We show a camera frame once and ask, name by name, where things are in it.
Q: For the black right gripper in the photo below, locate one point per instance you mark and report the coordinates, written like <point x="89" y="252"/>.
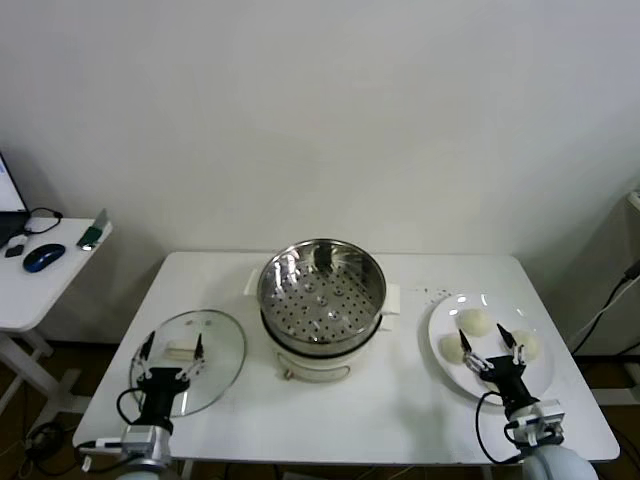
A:
<point x="507" y="377"/>

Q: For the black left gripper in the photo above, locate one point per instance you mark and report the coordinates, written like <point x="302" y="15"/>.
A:
<point x="160" y="385"/>

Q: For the glass pot lid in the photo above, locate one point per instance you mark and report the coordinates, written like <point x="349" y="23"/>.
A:
<point x="220" y="360"/>

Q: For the steel steamer basket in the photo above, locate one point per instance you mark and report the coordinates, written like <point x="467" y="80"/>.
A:
<point x="372" y="270"/>

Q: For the white round plate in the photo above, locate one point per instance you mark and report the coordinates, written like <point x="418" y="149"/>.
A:
<point x="537" y="372"/>

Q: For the white furniture base bar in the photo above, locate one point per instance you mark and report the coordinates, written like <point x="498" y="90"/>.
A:
<point x="617" y="396"/>

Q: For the white electric pot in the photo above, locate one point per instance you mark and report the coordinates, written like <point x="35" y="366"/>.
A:
<point x="310" y="362"/>

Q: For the white side table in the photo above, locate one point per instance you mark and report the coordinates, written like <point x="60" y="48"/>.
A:
<point x="45" y="290"/>

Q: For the small green grey device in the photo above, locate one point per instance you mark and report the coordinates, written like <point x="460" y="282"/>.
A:
<point x="90" y="235"/>

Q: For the blue computer mouse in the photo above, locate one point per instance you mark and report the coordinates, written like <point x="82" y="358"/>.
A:
<point x="44" y="257"/>

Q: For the black white usb adapter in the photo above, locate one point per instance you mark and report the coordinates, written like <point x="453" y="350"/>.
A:
<point x="12" y="251"/>

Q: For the black laptop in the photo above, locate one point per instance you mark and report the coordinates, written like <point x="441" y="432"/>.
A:
<point x="7" y="190"/>

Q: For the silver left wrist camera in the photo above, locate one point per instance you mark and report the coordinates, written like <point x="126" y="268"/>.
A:
<point x="147" y="439"/>

